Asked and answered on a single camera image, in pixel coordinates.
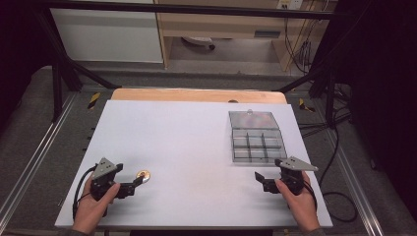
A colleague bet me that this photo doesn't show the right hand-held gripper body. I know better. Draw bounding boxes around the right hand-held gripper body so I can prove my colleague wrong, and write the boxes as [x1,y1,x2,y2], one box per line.
[274,155,320,197]

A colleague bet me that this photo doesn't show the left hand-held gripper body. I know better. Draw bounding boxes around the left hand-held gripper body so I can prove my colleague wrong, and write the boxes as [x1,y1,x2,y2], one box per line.
[89,156,124,202]

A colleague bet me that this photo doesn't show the small round gold disc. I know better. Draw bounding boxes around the small round gold disc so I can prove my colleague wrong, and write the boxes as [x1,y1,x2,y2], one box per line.
[136,169,151,183]

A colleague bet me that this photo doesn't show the person's right hand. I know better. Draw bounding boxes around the person's right hand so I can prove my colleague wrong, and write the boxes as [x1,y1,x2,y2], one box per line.
[274,171,322,235]

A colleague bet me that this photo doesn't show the person's left hand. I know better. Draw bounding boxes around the person's left hand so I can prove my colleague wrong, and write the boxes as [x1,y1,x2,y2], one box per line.
[72,178,122,236]

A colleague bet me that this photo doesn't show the clear plastic compartment box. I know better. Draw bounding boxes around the clear plastic compartment box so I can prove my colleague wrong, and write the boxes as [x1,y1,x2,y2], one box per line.
[227,109,288,164]

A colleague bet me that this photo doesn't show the white table board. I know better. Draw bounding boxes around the white table board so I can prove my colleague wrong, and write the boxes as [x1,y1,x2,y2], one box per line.
[54,99,333,230]

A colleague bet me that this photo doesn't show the yellow black tape strip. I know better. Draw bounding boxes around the yellow black tape strip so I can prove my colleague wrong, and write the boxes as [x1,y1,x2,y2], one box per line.
[298,97,317,113]
[87,91,101,111]

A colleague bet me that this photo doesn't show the wooden table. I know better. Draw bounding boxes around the wooden table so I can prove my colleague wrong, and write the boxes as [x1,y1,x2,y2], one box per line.
[110,88,288,105]

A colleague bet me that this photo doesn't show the dark curtain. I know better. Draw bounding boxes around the dark curtain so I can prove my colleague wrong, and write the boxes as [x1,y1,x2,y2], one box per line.
[0,0,53,129]
[333,0,417,224]

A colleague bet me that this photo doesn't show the white cabinet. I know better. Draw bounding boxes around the white cabinet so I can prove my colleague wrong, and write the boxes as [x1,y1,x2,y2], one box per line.
[49,0,164,64]

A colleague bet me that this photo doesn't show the office chair base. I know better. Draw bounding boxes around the office chair base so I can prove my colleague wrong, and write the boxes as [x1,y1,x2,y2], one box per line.
[181,35,217,51]

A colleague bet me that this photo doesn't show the light wooden desk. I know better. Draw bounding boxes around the light wooden desk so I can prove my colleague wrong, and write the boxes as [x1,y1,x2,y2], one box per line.
[152,0,339,72]

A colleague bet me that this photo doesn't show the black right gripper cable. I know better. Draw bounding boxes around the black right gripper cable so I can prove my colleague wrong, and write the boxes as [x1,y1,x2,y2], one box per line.
[303,179,319,211]

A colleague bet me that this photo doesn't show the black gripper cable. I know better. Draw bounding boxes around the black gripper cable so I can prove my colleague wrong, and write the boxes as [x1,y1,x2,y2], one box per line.
[303,179,319,211]
[72,164,98,221]

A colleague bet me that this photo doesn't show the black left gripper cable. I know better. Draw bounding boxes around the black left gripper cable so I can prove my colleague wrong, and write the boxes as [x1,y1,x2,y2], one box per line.
[72,164,98,221]

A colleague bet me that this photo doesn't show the black floor cable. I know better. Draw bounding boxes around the black floor cable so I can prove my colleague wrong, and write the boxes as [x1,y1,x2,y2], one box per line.
[319,124,359,223]

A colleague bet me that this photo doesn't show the aluminium floor rail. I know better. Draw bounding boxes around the aluminium floor rail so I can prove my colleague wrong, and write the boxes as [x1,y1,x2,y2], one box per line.
[0,91,79,224]
[327,129,386,236]

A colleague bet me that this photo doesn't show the hanging black cables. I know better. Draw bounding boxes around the hanging black cables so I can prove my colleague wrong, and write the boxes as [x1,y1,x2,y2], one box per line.
[283,16,319,75]

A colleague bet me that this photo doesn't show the white wall socket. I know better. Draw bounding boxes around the white wall socket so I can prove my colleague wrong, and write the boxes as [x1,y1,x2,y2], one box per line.
[275,0,305,11]

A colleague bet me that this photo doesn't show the black metal frame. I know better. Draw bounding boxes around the black metal frame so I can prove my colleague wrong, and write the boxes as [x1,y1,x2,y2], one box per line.
[30,0,352,130]

